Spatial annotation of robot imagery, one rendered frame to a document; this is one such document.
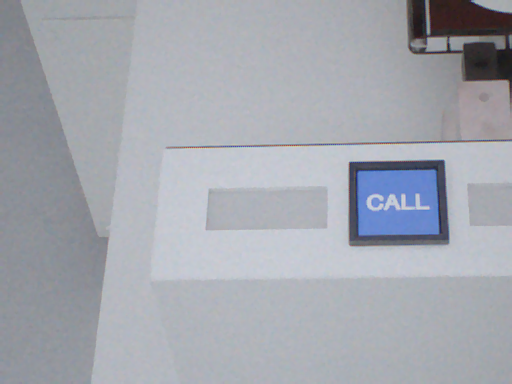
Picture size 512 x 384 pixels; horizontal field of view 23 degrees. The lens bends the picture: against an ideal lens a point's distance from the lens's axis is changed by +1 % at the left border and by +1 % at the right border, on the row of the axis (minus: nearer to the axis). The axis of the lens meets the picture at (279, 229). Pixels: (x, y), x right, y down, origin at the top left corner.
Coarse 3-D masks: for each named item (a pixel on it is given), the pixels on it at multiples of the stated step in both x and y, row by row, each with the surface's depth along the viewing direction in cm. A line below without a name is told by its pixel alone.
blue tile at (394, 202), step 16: (368, 176) 74; (384, 176) 73; (400, 176) 73; (416, 176) 73; (432, 176) 73; (368, 192) 73; (384, 192) 73; (400, 192) 73; (416, 192) 73; (432, 192) 73; (368, 208) 72; (384, 208) 72; (400, 208) 72; (416, 208) 72; (432, 208) 72; (368, 224) 72; (384, 224) 72; (400, 224) 72; (416, 224) 71; (432, 224) 71
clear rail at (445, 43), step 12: (432, 36) 88; (444, 36) 87; (456, 36) 87; (468, 36) 87; (480, 36) 87; (492, 36) 87; (504, 36) 87; (408, 48) 88; (420, 48) 88; (432, 48) 87; (444, 48) 87; (456, 48) 87; (504, 48) 87
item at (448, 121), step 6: (444, 114) 87; (450, 114) 87; (444, 120) 86; (450, 120) 86; (444, 126) 86; (450, 126) 86; (444, 132) 86; (450, 132) 86; (444, 138) 86; (450, 138) 85; (456, 138) 85
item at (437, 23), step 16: (432, 0) 90; (448, 0) 90; (464, 0) 90; (432, 16) 89; (448, 16) 89; (464, 16) 89; (480, 16) 89; (496, 16) 89; (432, 32) 88; (448, 32) 88; (464, 32) 88
